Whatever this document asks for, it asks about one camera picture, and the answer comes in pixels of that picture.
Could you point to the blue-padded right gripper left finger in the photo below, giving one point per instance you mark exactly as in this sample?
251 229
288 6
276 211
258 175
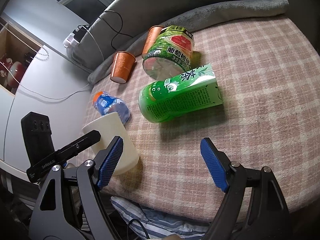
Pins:
69 205

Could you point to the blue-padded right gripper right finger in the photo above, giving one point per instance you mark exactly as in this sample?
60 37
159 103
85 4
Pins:
253 207

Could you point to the orange paper cup left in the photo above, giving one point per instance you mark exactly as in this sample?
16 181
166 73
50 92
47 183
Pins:
121 67

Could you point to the orange paper cup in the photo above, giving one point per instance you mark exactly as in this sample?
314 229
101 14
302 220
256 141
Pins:
153 33
121 67

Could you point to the orange paper cup right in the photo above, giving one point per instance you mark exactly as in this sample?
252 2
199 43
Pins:
153 33

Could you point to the red white ceramic vase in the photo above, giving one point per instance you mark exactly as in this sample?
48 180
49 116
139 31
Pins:
11 73

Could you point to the blue orange Arctic Ocean can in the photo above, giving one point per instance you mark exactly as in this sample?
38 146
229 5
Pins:
106 104

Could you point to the blue striped cloth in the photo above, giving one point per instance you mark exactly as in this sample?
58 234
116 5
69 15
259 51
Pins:
148 223

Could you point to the white power strip with plugs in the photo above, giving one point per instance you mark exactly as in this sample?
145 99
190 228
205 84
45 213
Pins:
70 41

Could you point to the black power adapter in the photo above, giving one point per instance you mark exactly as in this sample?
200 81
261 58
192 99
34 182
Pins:
80 31

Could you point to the green tea drink carton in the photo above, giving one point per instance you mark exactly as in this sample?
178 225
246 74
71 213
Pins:
189 91

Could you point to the pink plaid table cloth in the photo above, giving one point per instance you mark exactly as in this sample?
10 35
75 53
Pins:
268 76

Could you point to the green grapefruit drink can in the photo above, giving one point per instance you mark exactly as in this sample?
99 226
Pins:
170 54

